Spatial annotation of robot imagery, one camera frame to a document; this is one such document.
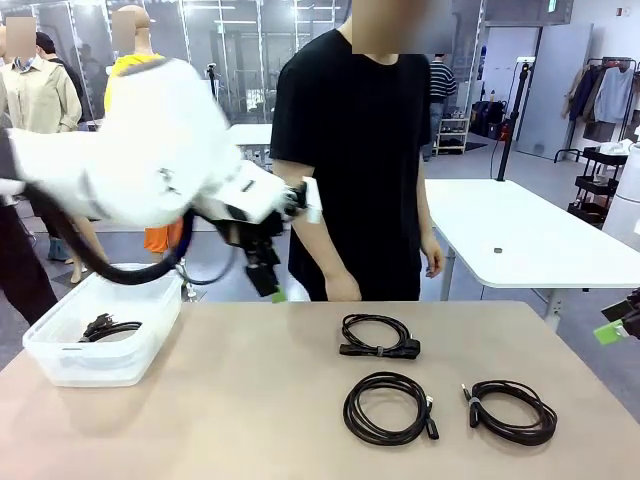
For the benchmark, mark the black pole camera stand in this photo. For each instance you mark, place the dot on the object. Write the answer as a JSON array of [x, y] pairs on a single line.
[[510, 130]]

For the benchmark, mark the person's right hand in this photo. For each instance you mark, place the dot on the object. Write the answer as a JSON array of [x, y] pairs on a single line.
[[342, 287]]

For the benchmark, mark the person in dark trousers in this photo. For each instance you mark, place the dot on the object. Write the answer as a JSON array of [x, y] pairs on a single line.
[[20, 265]]

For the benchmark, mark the clothes rack with garments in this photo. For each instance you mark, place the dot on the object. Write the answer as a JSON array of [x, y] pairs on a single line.
[[612, 95]]

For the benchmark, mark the mannequin in yellow hoodie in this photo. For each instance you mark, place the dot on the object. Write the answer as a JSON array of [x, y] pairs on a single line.
[[125, 67]]

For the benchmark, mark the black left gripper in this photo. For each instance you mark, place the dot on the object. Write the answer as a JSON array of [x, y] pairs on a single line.
[[250, 240]]

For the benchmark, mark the person's left forearm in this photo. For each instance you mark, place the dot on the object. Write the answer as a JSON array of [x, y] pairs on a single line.
[[428, 225]]

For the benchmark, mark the mannequin in beige shirt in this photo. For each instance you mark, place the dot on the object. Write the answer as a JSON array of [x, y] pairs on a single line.
[[35, 95]]

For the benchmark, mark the translucent white plastic bin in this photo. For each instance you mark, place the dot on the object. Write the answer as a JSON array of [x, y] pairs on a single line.
[[100, 370]]

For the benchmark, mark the person's left hand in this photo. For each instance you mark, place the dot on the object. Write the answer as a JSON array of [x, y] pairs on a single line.
[[434, 257]]

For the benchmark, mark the low shoe rack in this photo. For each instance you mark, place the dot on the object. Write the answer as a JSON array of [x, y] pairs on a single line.
[[452, 135]]

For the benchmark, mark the white desk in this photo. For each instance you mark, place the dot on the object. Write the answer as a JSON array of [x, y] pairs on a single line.
[[250, 132]]

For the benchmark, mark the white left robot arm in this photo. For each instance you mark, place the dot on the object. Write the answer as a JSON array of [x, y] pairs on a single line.
[[150, 150]]

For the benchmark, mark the person in black cap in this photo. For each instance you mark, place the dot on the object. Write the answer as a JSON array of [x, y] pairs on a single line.
[[50, 47]]

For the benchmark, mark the tripod with camera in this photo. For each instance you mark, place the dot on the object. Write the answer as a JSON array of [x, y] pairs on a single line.
[[212, 75]]

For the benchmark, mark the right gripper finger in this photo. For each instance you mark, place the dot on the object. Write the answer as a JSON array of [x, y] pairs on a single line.
[[607, 334], [616, 311]]

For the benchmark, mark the black luggage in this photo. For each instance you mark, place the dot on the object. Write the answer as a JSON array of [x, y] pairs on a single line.
[[482, 117]]

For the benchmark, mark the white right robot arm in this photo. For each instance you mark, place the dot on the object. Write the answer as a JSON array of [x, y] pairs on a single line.
[[627, 200]]

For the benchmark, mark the person in striped shirt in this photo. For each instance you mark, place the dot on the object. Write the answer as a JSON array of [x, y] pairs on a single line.
[[442, 80]]

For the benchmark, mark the white table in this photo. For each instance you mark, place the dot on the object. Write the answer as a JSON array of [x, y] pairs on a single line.
[[525, 225]]

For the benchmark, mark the person's right forearm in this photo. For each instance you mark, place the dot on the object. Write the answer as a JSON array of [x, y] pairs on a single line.
[[312, 245]]

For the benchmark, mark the person in black t-shirt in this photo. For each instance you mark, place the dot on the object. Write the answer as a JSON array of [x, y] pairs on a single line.
[[360, 150]]

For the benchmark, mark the black trolley cart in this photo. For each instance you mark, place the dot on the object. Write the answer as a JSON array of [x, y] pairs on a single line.
[[597, 182]]

